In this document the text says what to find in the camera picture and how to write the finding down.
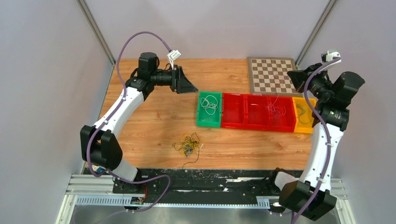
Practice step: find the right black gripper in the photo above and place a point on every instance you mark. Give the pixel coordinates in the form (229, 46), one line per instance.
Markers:
(297, 77)

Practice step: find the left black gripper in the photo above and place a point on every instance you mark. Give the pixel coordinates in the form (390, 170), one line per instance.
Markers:
(180, 84)

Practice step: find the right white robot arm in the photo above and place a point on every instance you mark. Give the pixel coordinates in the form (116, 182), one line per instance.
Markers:
(310, 194)

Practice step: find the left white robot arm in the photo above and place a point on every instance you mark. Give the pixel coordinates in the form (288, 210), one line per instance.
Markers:
(99, 144)

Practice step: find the wooden chessboard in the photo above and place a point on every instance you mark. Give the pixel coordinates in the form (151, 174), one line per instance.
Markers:
(268, 76)

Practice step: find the green plastic bin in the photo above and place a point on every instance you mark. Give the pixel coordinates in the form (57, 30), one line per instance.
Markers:
(209, 109)

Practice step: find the yellow plastic bin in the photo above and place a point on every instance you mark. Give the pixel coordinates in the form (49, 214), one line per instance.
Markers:
(304, 118)

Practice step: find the red bin right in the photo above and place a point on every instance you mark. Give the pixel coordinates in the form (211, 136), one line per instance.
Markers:
(283, 114)

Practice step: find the red bin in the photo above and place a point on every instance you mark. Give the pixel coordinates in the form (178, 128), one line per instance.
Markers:
(258, 116)
(283, 114)
(233, 111)

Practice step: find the red bin middle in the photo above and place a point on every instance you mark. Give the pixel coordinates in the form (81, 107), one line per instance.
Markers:
(258, 116)

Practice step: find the red bin left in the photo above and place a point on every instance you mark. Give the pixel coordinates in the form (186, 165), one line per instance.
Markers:
(233, 111)

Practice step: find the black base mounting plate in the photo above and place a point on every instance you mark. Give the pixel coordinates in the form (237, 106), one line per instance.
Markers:
(201, 186)

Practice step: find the blue white toy block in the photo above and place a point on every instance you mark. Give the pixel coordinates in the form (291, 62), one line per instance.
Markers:
(98, 169)

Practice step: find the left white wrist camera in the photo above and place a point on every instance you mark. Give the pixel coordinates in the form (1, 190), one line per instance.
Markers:
(172, 56)

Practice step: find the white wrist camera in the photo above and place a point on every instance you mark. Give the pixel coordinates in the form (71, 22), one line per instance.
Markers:
(172, 56)
(330, 55)

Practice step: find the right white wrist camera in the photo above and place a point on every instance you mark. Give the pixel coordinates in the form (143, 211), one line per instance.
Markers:
(330, 55)

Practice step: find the right aluminium corner post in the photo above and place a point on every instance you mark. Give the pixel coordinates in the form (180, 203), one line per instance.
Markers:
(316, 30)

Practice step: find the aluminium corner post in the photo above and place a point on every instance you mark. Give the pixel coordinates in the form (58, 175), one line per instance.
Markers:
(96, 30)
(316, 30)

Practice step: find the left aluminium corner post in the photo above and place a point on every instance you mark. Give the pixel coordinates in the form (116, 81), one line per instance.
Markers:
(96, 30)

